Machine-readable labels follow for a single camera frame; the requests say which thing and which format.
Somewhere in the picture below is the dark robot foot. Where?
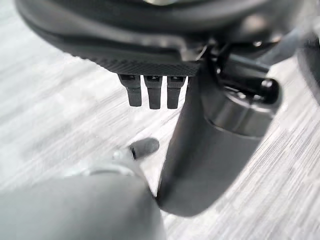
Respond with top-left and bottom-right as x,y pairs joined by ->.
128,137 -> 161,159

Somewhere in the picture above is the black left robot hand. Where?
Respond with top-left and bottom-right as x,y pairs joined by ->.
13,0 -> 320,218

